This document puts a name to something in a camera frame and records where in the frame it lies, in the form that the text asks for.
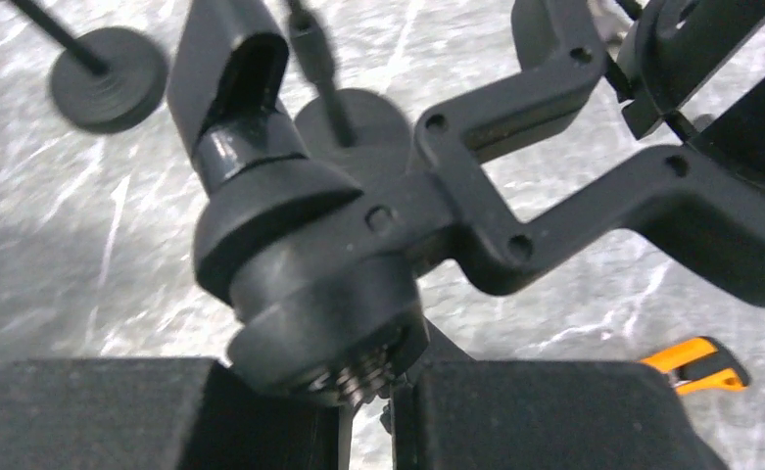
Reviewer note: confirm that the left round-base mic stand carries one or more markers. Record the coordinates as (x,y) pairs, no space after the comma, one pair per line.
(107,80)

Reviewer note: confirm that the orange utility knife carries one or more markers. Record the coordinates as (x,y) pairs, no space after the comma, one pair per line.
(699,364)

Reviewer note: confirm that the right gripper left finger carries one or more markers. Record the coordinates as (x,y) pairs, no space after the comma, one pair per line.
(157,413)

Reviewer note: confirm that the middle round-base mic stand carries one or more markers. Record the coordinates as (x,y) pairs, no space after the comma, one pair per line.
(358,130)

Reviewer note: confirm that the black tripod shock-mount stand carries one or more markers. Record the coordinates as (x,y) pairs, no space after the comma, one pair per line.
(322,271)

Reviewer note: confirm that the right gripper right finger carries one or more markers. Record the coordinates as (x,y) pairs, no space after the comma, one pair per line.
(544,415)

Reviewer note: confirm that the round-base mic stand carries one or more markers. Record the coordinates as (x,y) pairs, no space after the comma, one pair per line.
(107,80)
(358,130)

